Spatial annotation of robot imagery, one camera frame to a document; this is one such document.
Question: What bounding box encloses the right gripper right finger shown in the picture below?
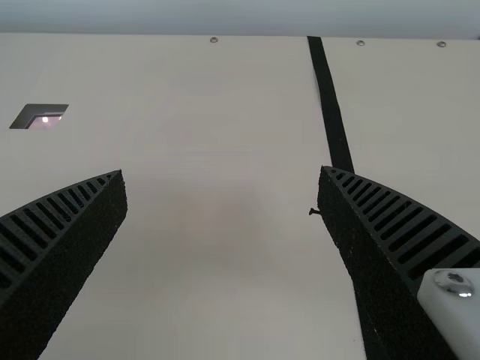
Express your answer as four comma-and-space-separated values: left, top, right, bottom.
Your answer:
317, 165, 480, 360

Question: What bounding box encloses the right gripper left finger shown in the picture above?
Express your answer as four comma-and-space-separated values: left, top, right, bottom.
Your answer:
0, 169, 128, 360

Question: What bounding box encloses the black strip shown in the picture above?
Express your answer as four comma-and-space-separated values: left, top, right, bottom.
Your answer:
306, 35, 356, 175

